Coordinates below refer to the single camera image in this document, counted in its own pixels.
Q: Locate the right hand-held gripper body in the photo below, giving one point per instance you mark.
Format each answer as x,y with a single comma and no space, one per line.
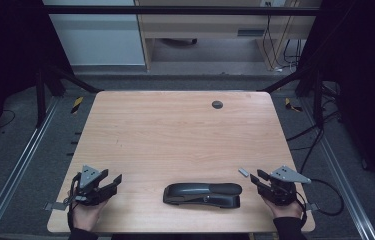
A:
286,175

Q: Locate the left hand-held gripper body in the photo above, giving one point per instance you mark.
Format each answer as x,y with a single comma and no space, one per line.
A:
86,176

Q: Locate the grey strip of staples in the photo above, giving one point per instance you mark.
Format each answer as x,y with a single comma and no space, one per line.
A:
243,172

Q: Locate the black stapler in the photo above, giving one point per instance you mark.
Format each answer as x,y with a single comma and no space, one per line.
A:
205,195

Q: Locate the person's right hand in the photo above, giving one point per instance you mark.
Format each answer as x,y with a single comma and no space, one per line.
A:
286,210

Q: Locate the person's left hand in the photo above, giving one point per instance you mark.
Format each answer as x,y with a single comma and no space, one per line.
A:
85,216

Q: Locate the yellow black tape strip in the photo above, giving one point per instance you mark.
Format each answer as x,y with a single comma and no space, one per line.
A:
77,105

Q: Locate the grey round table grommet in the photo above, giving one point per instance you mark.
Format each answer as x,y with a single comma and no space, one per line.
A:
217,104

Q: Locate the black curtain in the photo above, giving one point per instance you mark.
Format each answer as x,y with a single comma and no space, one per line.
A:
368,83
5,50

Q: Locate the white cabinet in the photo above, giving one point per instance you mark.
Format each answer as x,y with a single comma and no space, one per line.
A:
98,40

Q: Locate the dark object under desk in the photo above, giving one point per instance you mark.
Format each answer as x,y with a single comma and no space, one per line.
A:
180,41

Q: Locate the light wooden desk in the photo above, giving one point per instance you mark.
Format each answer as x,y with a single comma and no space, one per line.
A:
208,25

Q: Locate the grey table bracket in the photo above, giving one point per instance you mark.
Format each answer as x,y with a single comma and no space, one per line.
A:
54,206
312,207

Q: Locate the aluminium floor rail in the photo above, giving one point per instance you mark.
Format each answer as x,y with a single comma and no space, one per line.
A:
18,170
341,180

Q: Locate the black metal frame stand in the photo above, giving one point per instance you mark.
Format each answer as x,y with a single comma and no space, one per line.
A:
318,100
40,100

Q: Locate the black horizontal frame bar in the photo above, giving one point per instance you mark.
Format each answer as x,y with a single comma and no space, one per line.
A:
175,10

